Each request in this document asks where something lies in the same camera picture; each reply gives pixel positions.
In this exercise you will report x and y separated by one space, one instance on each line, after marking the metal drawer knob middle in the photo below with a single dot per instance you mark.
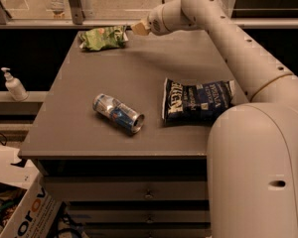
149 220

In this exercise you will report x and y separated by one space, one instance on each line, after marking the dark blue kettle chip bag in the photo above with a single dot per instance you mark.
200 102

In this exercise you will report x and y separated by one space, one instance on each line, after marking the metal drawer knob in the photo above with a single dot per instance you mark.
148 194
149 220

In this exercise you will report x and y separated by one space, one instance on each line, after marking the metal drawer knob top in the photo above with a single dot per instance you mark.
148 194

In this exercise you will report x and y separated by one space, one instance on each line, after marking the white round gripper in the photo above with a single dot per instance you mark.
155 24

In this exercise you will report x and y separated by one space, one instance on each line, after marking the green jalapeno chip bag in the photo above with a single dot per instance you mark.
103 38

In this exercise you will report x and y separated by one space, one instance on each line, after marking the white pump sanitizer bottle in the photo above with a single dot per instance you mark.
14 85

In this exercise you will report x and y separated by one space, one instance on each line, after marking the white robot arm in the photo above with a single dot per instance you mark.
252 151

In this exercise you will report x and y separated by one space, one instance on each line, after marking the silver blue redbull can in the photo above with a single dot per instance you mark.
118 112

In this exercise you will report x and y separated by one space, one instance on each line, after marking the white cardboard box orange letters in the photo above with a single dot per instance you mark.
26 208

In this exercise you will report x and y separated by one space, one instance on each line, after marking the grey drawer cabinet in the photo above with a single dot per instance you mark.
103 148

